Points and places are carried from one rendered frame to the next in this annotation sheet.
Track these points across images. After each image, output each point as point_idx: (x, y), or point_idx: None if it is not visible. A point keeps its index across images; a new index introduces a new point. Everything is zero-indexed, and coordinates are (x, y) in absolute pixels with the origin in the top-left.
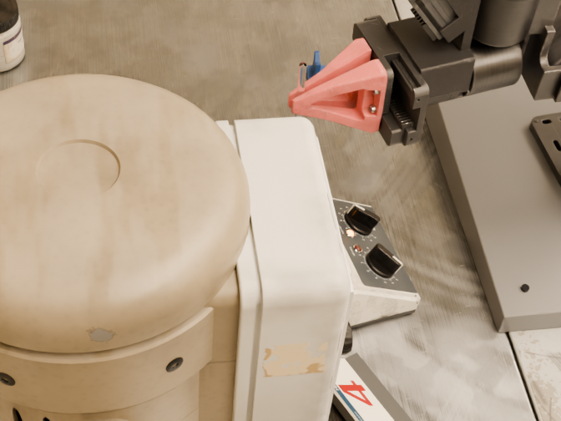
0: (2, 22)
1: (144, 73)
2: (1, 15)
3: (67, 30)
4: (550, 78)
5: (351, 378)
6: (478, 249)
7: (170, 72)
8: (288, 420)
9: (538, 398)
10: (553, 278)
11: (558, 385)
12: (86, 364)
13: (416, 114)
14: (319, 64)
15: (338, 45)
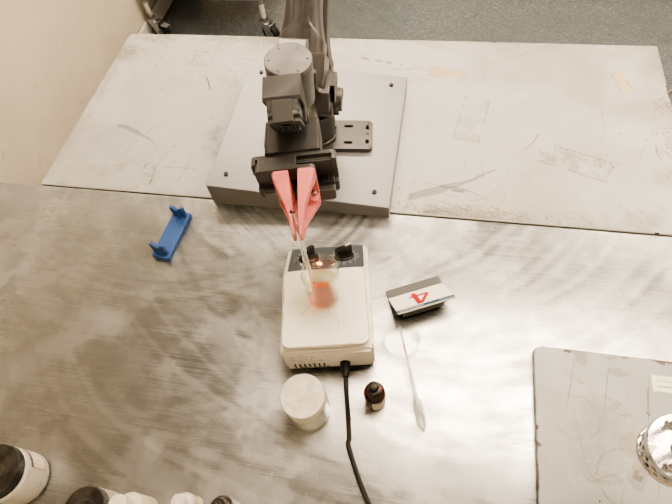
0: (17, 460)
1: (104, 364)
2: (8, 460)
3: (28, 414)
4: (329, 94)
5: (407, 297)
6: (338, 205)
7: (112, 345)
8: None
9: (434, 213)
10: (371, 177)
11: (428, 201)
12: None
13: (333, 169)
14: (162, 245)
15: (139, 232)
